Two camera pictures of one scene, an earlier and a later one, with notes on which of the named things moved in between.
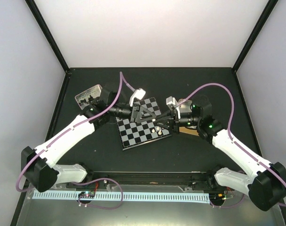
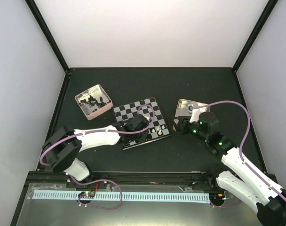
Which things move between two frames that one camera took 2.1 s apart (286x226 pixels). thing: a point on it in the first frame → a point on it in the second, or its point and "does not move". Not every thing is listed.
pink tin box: (84, 99) does not move
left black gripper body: (134, 118) → (141, 139)
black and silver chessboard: (132, 134) does not move
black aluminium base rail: (96, 179) does not move
